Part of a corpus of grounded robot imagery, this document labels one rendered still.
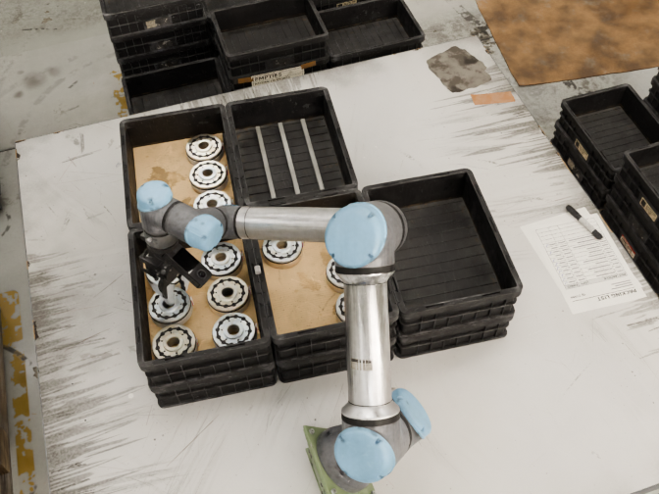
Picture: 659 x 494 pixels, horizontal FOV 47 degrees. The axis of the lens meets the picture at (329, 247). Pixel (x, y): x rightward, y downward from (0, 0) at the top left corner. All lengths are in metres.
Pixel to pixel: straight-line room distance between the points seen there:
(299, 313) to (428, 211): 0.46
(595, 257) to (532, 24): 2.07
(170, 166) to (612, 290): 1.27
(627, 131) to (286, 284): 1.75
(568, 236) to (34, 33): 2.96
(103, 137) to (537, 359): 1.48
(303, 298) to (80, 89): 2.22
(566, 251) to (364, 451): 0.97
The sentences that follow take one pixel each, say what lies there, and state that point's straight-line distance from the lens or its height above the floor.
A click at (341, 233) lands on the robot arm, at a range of 1.41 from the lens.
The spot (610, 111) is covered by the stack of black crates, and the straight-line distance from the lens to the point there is 3.30.
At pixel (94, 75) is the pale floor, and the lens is 3.91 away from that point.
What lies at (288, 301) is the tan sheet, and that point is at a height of 0.83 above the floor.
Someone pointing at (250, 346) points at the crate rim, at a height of 0.93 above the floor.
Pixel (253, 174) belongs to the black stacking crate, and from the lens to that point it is 2.16.
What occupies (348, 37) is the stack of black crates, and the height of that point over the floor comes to 0.38.
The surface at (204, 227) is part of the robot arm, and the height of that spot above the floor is 1.18.
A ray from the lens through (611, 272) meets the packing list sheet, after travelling 2.21.
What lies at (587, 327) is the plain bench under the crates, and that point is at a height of 0.70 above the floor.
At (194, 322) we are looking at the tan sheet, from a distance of 1.89.
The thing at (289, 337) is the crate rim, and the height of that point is 0.93.
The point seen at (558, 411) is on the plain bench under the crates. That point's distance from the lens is 1.96.
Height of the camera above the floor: 2.42
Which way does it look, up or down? 53 degrees down
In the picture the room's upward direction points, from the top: 2 degrees counter-clockwise
